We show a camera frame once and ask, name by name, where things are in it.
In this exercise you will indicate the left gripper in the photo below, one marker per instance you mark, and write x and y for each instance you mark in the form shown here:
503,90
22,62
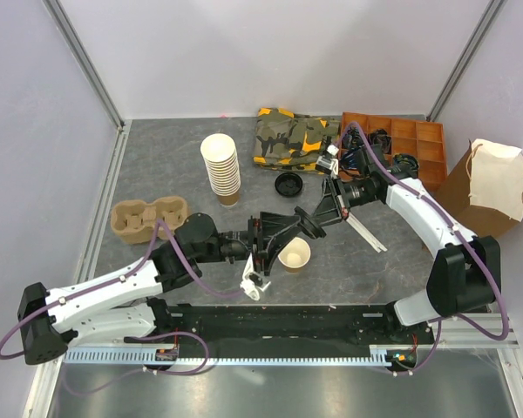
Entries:
261,231

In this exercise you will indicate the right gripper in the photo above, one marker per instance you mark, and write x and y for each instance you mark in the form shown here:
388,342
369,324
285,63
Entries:
334,205

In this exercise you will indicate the single brown paper cup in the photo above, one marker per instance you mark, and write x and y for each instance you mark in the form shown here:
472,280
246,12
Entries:
294,257

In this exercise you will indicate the black plastic cup lid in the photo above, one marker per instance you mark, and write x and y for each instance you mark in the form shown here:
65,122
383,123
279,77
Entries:
309,224

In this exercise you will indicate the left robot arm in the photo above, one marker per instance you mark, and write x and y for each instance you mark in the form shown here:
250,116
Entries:
52,320

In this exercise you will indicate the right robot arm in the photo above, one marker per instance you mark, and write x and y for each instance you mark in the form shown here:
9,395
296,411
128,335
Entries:
465,273

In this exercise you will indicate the white wrapped straw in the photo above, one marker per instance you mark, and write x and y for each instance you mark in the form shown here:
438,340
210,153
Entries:
358,226

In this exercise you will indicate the camouflage folded cloth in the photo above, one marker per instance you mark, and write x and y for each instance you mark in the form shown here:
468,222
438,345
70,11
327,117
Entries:
292,142

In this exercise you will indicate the yellow black rolled band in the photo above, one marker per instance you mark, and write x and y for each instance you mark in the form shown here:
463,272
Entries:
406,159

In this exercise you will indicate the stack of paper cups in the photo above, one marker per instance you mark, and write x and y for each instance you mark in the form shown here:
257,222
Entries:
221,161

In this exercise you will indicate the orange compartment tray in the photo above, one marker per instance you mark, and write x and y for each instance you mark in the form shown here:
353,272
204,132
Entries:
421,139

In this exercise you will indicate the cardboard cup carrier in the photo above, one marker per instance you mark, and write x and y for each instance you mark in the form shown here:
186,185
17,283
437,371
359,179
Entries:
133,220

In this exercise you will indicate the brown paper bag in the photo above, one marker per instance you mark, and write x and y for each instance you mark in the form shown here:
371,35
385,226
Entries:
484,190

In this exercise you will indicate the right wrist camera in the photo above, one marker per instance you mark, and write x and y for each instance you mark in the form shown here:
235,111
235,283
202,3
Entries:
328,163

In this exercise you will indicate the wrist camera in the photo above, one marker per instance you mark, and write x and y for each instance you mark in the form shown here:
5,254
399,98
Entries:
328,163
252,283

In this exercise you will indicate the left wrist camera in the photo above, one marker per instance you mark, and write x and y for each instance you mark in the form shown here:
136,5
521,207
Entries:
252,283

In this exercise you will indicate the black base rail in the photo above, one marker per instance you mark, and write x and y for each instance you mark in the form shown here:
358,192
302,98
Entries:
283,331

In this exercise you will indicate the slotted cable duct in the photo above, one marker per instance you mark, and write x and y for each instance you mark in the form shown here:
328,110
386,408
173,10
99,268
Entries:
150,356

